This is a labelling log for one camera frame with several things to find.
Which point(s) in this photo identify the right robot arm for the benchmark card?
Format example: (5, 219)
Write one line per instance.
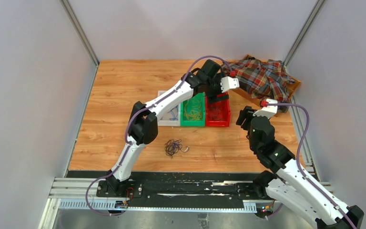
(288, 182)

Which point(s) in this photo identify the white plastic bin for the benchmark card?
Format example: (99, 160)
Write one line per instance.
(171, 117)

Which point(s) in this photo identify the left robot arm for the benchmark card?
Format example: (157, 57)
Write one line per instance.
(142, 127)

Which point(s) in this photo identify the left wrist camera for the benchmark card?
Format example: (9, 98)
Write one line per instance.
(229, 83)

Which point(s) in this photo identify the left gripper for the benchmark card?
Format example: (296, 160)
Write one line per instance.
(212, 98)

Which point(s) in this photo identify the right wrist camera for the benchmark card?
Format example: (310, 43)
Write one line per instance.
(268, 112)

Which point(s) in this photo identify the plaid shirt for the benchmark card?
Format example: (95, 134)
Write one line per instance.
(262, 80)

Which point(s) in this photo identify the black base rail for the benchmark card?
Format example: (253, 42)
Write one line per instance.
(198, 192)

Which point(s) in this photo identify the wooden tray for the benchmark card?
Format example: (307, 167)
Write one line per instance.
(292, 85)

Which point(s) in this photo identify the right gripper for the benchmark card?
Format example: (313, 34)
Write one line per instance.
(246, 115)

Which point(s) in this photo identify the green plastic bin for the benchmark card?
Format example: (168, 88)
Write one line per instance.
(193, 111)

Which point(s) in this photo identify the red plastic bin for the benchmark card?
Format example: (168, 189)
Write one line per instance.
(217, 114)

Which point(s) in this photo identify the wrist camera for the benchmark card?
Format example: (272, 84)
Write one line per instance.
(268, 112)
(229, 83)

